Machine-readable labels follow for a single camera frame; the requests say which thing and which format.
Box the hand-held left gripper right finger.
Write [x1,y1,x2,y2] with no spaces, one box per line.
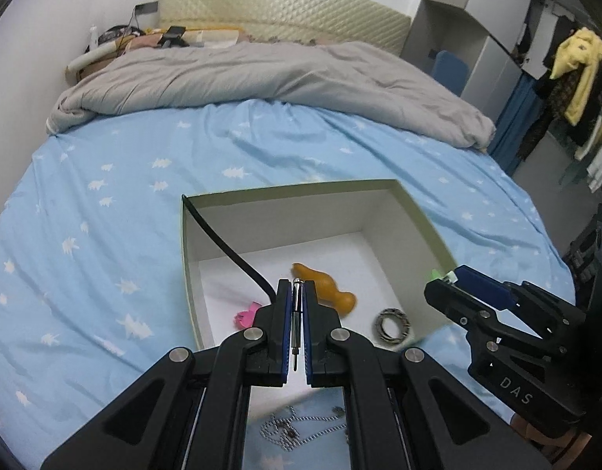
[303,280,553,470]

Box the silver bead chain necklace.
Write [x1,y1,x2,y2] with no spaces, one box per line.
[259,404,351,451]

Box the blue chair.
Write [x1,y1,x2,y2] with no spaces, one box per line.
[433,50,469,98]

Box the grey wardrobe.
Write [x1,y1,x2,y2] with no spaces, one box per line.
[401,0,537,124]

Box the pink flower hair clip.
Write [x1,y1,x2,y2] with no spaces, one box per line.
[234,302,261,329]

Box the green cardboard box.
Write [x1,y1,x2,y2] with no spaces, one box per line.
[181,179,458,352]

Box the grey duvet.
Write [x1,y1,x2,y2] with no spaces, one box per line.
[47,42,496,152]

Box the yellow fleece jacket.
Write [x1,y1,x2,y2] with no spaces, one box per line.
[550,28,602,126]

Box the wooden gourd ornament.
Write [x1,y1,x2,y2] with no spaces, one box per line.
[291,263,357,315]

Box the blue tree print bed sheet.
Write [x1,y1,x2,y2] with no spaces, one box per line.
[0,98,576,470]

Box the black patterned bangle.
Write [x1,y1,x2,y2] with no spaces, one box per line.
[372,307,412,346]

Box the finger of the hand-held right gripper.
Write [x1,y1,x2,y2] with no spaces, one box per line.
[423,279,500,349]
[452,265,527,315]

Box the cream quilted headboard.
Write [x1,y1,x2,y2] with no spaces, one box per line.
[157,0,412,56]

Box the silver metal pendant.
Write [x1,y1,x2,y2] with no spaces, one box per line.
[291,279,305,371]

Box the black hair stick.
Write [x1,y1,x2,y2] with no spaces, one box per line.
[182,195,278,303]

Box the row of hanging clothes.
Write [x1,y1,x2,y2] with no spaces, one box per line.
[520,14,602,194]

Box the blue curtain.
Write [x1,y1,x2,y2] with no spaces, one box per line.
[489,78,544,178]

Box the black device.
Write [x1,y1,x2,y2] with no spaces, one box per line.
[160,26,187,50]

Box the white paper roll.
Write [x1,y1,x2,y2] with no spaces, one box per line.
[66,40,117,74]

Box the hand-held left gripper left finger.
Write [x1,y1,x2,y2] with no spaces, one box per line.
[39,279,294,470]

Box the person's right hand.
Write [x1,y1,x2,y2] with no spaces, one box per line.
[509,412,591,462]

